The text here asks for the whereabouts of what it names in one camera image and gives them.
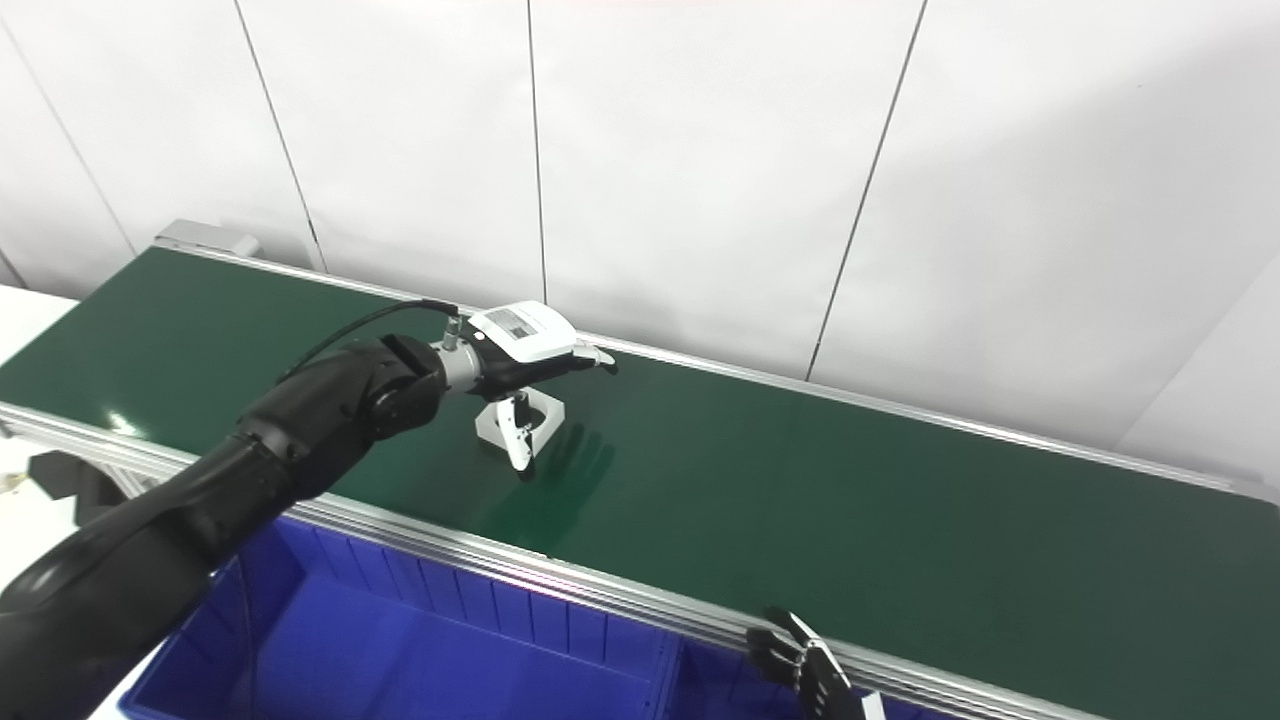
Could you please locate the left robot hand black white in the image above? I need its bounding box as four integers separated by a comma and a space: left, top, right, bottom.
462, 300, 619, 473

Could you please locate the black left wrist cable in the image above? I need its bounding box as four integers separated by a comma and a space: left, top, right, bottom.
280, 298, 463, 381

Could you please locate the white square part round hole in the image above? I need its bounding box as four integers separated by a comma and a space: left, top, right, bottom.
474, 388, 567, 453

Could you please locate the blue plastic bin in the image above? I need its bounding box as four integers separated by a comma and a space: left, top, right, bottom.
118, 515, 686, 720
672, 640, 951, 720

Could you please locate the grey conveyor motor box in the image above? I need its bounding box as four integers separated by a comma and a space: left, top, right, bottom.
155, 220, 261, 259

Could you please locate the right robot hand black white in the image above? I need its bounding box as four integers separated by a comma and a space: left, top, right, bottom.
745, 606, 886, 720

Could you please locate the aluminium conveyor leg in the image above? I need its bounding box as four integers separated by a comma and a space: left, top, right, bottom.
80, 455, 171, 501

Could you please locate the green conveyor belt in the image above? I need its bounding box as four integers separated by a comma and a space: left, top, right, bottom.
0, 248, 1280, 720

